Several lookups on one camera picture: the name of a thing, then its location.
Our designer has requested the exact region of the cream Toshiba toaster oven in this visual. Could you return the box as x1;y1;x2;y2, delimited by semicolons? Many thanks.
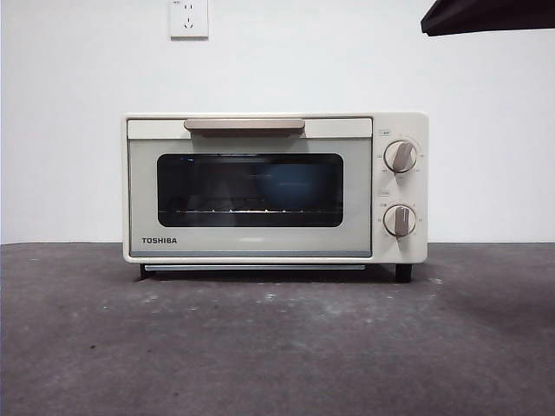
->
121;111;430;283

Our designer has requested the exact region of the blue ribbed bowl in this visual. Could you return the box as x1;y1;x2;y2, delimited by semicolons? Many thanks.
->
253;163;324;208

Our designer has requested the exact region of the timer knob with beige grip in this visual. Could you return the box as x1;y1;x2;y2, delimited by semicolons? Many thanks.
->
384;203;417;238

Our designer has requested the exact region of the white wall socket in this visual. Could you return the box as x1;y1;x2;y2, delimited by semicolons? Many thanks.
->
169;0;210;42

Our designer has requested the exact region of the temperature knob with beige grip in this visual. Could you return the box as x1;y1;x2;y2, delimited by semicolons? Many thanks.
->
384;140;418;174

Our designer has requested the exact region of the metal wire oven rack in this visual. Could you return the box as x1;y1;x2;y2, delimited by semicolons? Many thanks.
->
159;207;343;216

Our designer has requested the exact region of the glass oven door with handle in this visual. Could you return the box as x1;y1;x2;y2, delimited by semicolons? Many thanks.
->
127;116;374;258

